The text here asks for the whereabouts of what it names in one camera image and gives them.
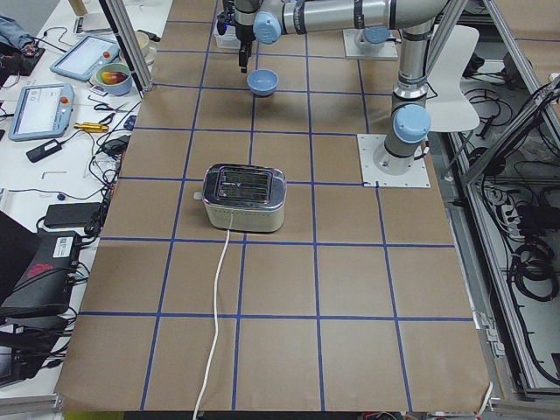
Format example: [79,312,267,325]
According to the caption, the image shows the black gripper toaster side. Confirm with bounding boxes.
[235,24,255,74]

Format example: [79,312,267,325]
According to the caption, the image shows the robot arm by green bowl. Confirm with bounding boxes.
[354,25,391,45]

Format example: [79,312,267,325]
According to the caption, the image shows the robot arm by toaster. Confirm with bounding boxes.
[216,1,449,113]

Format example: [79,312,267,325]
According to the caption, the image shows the beige bowl with lemon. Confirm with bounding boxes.
[135,31,157,60]

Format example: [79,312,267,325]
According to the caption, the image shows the blue bowl with fruit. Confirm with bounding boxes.
[95,63,132,96]

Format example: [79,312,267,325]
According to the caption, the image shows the clear plastic container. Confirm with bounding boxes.
[213,20,241,50]

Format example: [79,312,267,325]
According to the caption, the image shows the cream toaster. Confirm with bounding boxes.
[193,163,287,233]

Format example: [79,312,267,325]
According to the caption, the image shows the black scissors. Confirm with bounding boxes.
[93,102,127,125]

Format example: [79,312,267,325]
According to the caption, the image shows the blue teach pendant far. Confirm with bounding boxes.
[50,36,120,81]

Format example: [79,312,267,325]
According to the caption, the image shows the blue teach pendant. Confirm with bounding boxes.
[8,83,74,142]
[50,36,120,81]

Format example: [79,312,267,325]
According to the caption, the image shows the orange screwdriver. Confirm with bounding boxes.
[73,122,109,133]

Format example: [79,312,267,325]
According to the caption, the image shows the white chair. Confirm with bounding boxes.
[425,25,480,132]

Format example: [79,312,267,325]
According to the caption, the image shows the blue teach pendant near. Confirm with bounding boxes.
[8,83,74,142]

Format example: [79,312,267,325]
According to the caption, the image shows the black power adapter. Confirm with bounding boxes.
[26,139,63,163]

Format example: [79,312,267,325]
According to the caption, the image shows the white toaster cable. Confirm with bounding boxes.
[192,216,233,420]

